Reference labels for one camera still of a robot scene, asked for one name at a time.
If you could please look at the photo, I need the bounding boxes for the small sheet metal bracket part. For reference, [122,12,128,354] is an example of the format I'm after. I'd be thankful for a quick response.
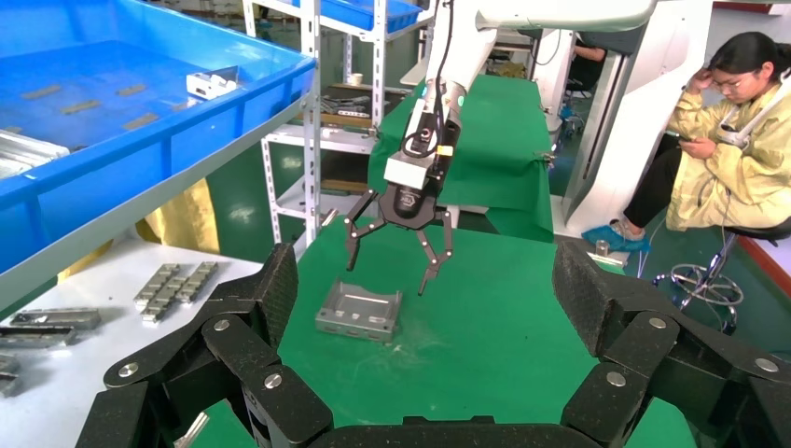
[185,65,241,102]

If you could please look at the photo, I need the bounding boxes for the white robot torso column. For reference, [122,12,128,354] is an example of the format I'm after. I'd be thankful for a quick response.
[552,0,722,240]

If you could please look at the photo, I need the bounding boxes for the bystander bare hand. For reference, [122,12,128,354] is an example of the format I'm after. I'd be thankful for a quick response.
[687,65,715,94]
[678,136,718,161]

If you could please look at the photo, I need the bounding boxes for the notched metal strip part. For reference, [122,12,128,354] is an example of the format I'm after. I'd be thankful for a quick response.
[8,307,103,332]
[140,274,193,325]
[0,325,79,349]
[175,260,220,306]
[132,263,182,313]

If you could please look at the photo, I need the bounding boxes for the chrome swivel stool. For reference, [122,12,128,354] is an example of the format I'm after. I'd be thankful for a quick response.
[653,222,791,336]

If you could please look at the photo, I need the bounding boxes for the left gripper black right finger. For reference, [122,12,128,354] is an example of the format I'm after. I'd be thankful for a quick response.
[552,239,791,448]

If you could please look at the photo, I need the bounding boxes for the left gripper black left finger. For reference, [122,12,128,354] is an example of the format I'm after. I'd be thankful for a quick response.
[74,243,336,448]

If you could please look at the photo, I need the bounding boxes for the white rectangular board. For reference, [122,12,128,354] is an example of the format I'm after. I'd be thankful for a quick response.
[0,237,265,448]

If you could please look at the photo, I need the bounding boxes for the flat sheet metal bracket part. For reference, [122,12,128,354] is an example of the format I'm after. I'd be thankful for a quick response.
[0,129,71,182]

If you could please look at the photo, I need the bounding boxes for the grey side shelf rack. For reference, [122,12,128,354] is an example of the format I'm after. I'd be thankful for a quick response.
[243,0,392,250]

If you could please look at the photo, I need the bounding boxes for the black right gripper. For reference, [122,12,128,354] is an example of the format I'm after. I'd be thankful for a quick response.
[342,184,456,298]

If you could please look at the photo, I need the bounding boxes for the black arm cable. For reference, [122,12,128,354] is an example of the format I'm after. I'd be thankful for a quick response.
[400,0,457,160]

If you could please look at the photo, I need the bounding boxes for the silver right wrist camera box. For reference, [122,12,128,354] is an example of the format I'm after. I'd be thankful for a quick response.
[382,150,435,191]

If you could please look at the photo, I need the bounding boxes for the green table cloth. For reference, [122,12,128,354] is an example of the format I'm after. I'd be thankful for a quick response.
[185,215,701,448]
[367,74,558,245]

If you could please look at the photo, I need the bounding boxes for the yellow plastic sheet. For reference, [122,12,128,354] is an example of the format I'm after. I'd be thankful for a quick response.
[58,178,221,283]

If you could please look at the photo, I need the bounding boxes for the blue plastic parts bin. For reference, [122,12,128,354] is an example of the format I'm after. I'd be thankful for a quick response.
[294,0,423,34]
[0,0,318,277]

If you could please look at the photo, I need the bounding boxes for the seated woman yellow coat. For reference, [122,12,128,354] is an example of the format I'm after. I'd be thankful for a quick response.
[580,31,791,256]

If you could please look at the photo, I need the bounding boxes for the grey metal parts stack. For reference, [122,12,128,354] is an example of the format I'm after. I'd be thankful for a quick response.
[320,91,372,119]

